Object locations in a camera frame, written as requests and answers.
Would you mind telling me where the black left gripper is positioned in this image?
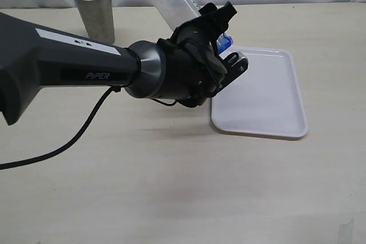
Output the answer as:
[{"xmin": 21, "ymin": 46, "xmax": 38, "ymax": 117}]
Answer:
[{"xmin": 156, "ymin": 1, "xmax": 249, "ymax": 107}]

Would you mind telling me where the blue plastic snap lid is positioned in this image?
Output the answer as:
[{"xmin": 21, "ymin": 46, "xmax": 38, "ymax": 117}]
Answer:
[{"xmin": 216, "ymin": 33, "xmax": 233, "ymax": 54}]

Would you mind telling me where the clear plastic tall container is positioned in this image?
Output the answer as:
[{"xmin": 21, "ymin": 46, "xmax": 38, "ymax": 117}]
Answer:
[{"xmin": 150, "ymin": 0, "xmax": 201, "ymax": 30}]

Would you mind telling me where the stainless steel cup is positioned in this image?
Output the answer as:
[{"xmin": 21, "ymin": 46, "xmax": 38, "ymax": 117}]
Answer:
[{"xmin": 74, "ymin": 0, "xmax": 115, "ymax": 44}]

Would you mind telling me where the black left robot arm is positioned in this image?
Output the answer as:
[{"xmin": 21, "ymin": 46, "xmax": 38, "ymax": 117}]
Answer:
[{"xmin": 1, "ymin": 3, "xmax": 248, "ymax": 125}]

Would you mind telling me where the white rectangular tray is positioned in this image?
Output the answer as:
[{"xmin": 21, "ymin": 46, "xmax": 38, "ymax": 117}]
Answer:
[{"xmin": 210, "ymin": 46, "xmax": 309, "ymax": 140}]

